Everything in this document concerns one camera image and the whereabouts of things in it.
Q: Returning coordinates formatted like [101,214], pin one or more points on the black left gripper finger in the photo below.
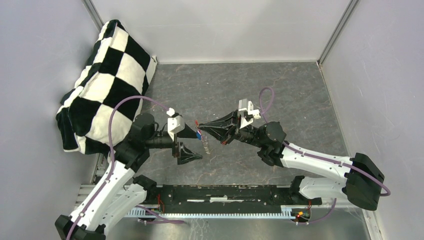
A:
[185,132]
[185,155]

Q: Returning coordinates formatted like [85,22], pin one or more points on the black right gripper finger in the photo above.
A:
[223,123]
[225,135]

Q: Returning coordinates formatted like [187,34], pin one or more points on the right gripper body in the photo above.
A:
[248,133]

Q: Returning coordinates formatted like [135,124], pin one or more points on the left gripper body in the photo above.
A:
[165,142]

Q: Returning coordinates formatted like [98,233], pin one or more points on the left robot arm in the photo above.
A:
[119,191]

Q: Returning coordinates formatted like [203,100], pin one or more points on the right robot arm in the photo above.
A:
[356,179]

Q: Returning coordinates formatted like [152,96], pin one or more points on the left electronics board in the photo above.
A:
[158,207]

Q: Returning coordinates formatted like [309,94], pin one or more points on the electronics board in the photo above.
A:
[158,207]
[303,216]

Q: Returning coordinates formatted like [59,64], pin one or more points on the black white checkered pillow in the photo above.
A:
[99,110]

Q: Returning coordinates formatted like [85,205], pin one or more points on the right electronics board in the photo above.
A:
[303,216]

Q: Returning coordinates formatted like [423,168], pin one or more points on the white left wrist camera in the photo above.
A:
[175,122]

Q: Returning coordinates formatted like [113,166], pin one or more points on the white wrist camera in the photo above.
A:
[175,122]
[246,112]

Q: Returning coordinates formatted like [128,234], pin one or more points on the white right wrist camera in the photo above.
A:
[246,112]

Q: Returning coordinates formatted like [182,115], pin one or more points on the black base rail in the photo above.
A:
[226,199]

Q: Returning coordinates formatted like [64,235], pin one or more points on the white toothed cable duct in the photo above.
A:
[285,213]

